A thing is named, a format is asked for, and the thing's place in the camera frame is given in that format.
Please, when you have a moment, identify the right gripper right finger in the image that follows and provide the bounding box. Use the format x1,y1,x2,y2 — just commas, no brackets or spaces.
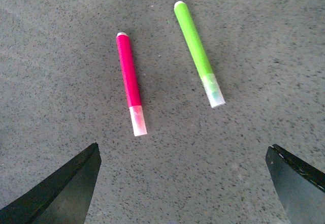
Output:
265,144,324,223

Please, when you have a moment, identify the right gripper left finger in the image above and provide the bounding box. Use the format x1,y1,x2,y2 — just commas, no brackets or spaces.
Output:
1,143,102,223

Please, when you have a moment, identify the pink marker pen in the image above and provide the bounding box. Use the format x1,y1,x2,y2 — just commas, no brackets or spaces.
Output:
116,32,147,137

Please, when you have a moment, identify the green marker pen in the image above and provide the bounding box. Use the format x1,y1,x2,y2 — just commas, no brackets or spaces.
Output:
174,1,225,108

